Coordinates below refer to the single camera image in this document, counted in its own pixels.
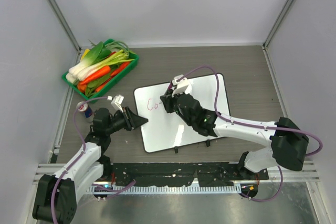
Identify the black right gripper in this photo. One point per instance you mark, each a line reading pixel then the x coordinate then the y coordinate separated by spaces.
pixel 168 100

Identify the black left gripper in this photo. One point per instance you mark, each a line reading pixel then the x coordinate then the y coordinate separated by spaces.
pixel 132 120

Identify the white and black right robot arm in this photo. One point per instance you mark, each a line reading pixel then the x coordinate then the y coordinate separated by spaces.
pixel 283 143

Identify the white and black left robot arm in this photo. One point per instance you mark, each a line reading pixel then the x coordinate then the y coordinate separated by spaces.
pixel 58 194

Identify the green plastic tray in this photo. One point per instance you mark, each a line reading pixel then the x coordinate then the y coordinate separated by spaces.
pixel 113 45

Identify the red and blue drink can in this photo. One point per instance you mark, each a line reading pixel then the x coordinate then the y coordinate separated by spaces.
pixel 85 110

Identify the green spinach leaves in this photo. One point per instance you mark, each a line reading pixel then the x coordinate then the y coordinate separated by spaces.
pixel 94 84

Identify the red chili pepper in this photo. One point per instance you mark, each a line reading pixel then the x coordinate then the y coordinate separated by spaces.
pixel 113 74

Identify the orange carrot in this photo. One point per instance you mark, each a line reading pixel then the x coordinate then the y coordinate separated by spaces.
pixel 96 75

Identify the white and green leek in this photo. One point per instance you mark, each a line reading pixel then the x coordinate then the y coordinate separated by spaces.
pixel 87 66

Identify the green bok choy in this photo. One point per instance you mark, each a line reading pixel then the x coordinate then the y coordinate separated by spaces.
pixel 96 54

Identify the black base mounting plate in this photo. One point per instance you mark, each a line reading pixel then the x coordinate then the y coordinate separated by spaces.
pixel 208 174

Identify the yellow pepper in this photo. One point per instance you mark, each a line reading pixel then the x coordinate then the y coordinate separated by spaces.
pixel 84 54

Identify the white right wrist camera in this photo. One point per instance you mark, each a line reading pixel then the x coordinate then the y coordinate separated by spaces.
pixel 181 85

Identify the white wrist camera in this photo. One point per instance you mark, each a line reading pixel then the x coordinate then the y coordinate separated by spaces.
pixel 116 102
pixel 181 85

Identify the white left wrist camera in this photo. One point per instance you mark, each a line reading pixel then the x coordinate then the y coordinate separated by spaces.
pixel 116 102

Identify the white slotted cable duct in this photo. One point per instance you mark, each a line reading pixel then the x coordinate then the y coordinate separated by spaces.
pixel 193 189

